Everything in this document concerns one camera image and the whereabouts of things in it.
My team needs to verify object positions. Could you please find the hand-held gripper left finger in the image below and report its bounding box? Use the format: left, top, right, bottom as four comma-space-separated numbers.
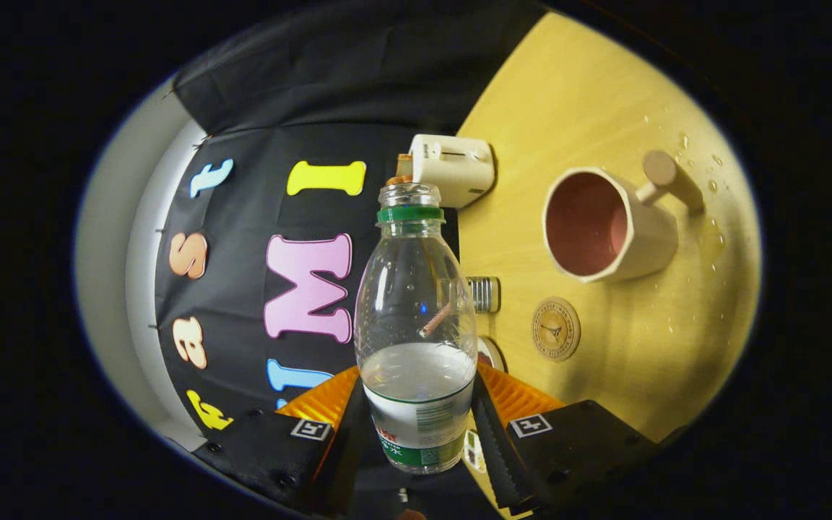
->
192, 366, 382, 518

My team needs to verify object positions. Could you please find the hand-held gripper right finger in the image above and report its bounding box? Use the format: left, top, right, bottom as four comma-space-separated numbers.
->
470, 363, 666, 518

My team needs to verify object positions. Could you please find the round wooden coaster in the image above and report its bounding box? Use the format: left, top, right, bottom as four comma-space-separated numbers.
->
531, 297, 581, 362

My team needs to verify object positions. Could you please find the clear plastic juice bottle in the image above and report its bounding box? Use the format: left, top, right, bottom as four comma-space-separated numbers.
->
355, 183, 479, 475

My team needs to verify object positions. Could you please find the beige cup with wooden handle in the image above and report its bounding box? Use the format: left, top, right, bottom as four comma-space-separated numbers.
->
542, 150, 706, 284

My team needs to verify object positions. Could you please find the wooden table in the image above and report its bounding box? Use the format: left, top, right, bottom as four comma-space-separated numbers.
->
457, 11, 762, 518

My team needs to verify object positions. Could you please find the white round plate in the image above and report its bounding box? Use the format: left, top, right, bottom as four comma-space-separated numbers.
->
477, 336, 506, 373

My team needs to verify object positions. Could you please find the small glass jar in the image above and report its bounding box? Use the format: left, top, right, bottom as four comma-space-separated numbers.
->
465, 277, 501, 314

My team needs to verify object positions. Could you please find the small pink stick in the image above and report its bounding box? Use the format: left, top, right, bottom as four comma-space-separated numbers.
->
420, 303, 453, 338

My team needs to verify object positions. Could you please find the white toaster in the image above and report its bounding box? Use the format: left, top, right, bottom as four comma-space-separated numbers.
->
409, 134, 495, 209

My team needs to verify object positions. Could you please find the black backdrop cloth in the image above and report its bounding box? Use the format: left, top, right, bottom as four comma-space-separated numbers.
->
155, 0, 547, 434

